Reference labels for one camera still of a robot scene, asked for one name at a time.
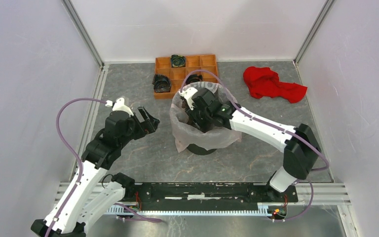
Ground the aluminium frame post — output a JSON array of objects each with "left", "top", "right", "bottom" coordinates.
[
  {"left": 61, "top": 0, "right": 105, "bottom": 68},
  {"left": 293, "top": 0, "right": 336, "bottom": 65}
]

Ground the rolled dark belt green yellow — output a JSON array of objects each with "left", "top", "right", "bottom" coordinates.
[{"left": 170, "top": 54, "right": 187, "bottom": 68}]

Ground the rolled black belt orange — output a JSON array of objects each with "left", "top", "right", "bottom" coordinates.
[{"left": 185, "top": 74, "right": 203, "bottom": 85}]

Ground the orange wooden compartment tray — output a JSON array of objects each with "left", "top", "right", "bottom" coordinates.
[{"left": 153, "top": 54, "right": 219, "bottom": 99}]

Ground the aluminium frame post left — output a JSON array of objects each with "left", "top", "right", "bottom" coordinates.
[{"left": 61, "top": 0, "right": 105, "bottom": 68}]

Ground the pink plastic trash bag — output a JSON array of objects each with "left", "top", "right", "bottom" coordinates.
[{"left": 169, "top": 82, "right": 242, "bottom": 152}]

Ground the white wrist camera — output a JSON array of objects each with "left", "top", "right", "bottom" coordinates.
[
  {"left": 178, "top": 87, "right": 198, "bottom": 110},
  {"left": 105, "top": 96, "right": 134, "bottom": 117}
]

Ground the black plastic trash bin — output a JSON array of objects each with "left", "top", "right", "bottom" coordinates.
[{"left": 187, "top": 144, "right": 217, "bottom": 156}]

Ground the slotted white cable duct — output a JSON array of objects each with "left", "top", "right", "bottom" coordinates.
[{"left": 106, "top": 204, "right": 288, "bottom": 217}]

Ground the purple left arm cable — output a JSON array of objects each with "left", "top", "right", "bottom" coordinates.
[{"left": 44, "top": 97, "right": 163, "bottom": 237}]

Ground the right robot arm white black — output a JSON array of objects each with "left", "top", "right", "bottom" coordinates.
[{"left": 179, "top": 87, "right": 322, "bottom": 201}]

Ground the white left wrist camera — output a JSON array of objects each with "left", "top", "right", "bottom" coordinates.
[{"left": 105, "top": 96, "right": 134, "bottom": 117}]

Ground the rolled dark belt left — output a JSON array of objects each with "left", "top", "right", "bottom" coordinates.
[{"left": 152, "top": 74, "right": 172, "bottom": 93}]

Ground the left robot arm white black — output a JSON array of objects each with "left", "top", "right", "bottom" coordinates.
[{"left": 31, "top": 106, "right": 160, "bottom": 237}]

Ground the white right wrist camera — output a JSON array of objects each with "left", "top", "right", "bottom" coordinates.
[{"left": 178, "top": 87, "right": 198, "bottom": 110}]

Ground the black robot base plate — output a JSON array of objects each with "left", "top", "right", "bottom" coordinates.
[{"left": 104, "top": 172, "right": 299, "bottom": 212}]

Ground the red cloth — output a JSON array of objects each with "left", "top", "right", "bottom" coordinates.
[{"left": 243, "top": 66, "right": 307, "bottom": 103}]

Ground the aluminium frame post right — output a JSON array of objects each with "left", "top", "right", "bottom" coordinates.
[{"left": 293, "top": 0, "right": 336, "bottom": 65}]

